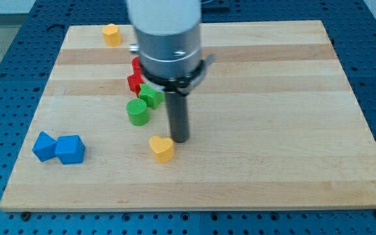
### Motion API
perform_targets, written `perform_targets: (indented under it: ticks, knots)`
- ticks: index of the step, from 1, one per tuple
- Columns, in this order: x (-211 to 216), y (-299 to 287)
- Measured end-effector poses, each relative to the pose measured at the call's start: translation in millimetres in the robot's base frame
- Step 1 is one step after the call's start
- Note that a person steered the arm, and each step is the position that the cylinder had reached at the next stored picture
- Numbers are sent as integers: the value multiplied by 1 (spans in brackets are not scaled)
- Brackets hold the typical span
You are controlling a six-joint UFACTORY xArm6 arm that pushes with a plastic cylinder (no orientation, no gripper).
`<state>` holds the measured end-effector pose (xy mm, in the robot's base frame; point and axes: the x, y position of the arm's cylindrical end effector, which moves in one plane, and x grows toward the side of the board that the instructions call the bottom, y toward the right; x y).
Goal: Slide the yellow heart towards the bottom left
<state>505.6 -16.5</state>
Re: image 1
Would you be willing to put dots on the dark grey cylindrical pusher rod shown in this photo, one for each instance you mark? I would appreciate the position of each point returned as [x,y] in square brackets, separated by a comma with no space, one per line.
[176,106]

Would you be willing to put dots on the yellow heart block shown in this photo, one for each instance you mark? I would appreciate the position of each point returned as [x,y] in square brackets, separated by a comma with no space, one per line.
[162,148]

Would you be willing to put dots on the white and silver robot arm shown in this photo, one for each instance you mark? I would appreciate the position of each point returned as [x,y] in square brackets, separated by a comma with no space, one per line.
[170,53]

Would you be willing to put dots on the green star block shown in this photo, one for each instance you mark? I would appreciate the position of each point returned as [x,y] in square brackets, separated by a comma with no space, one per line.
[152,97]

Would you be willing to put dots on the green cylinder block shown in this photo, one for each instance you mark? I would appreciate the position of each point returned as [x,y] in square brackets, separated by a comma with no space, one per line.
[137,111]

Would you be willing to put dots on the red star block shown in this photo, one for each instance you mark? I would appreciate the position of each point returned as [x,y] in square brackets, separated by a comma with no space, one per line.
[134,82]

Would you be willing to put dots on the red cylinder block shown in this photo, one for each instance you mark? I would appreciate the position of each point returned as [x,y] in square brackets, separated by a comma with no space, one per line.
[136,65]

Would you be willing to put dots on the yellow hexagon block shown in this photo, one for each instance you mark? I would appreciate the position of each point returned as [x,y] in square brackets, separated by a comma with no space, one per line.
[112,35]

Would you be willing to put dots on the light wooden board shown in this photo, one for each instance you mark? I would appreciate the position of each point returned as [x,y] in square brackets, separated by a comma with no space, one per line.
[274,125]

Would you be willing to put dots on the blue cube block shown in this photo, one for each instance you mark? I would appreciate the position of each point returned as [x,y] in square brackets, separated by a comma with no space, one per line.
[70,150]

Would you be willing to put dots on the blue triangular block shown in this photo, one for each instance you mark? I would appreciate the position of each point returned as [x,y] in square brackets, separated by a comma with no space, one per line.
[44,147]

